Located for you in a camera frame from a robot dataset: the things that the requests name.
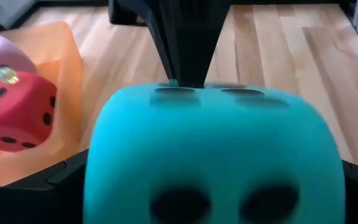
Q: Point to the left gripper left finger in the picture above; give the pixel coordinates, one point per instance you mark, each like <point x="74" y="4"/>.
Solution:
<point x="26" y="205"/>

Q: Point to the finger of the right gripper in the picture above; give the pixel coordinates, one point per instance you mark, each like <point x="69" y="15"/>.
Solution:
<point x="188" y="37"/>

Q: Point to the large red foam die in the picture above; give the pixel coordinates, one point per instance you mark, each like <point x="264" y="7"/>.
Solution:
<point x="20" y="118"/>

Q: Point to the large teal foam die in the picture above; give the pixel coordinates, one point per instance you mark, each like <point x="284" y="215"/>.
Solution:
<point x="213" y="149"/>

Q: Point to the small green translucent die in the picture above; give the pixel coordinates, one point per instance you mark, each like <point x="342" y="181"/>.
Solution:
<point x="7" y="74"/>

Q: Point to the large pink foam die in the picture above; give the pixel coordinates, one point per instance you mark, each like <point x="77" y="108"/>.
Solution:
<point x="2" y="53"/>

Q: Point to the orange translucent plastic tray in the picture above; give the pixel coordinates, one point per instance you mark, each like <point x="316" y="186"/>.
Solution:
<point x="64" y="93"/>

